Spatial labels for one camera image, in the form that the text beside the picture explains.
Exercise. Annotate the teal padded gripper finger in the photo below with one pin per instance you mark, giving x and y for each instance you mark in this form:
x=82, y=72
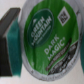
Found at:
x=10, y=45

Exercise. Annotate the green foil-lid kcup pod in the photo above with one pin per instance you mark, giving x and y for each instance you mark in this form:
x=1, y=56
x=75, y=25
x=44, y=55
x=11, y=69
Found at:
x=50, y=31

